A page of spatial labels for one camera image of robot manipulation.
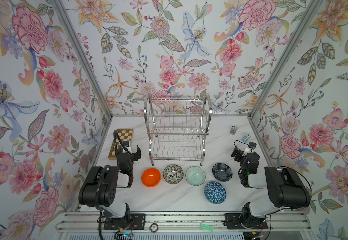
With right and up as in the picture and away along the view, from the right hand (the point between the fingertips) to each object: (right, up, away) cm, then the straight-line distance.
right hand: (243, 146), depth 93 cm
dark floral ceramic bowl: (-14, -15, -3) cm, 21 cm away
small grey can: (-1, +10, +15) cm, 18 cm away
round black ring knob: (-53, -37, -20) cm, 68 cm away
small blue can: (+6, +5, +9) cm, 12 cm away
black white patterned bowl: (-44, -16, -4) cm, 47 cm away
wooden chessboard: (-78, +7, +14) cm, 80 cm away
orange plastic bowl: (-56, -18, -7) cm, 59 cm away
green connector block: (-28, -36, -21) cm, 51 cm away
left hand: (-69, +1, 0) cm, 69 cm away
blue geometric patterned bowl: (-21, -25, -10) cm, 34 cm away
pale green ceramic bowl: (-31, -17, -4) cm, 35 cm away
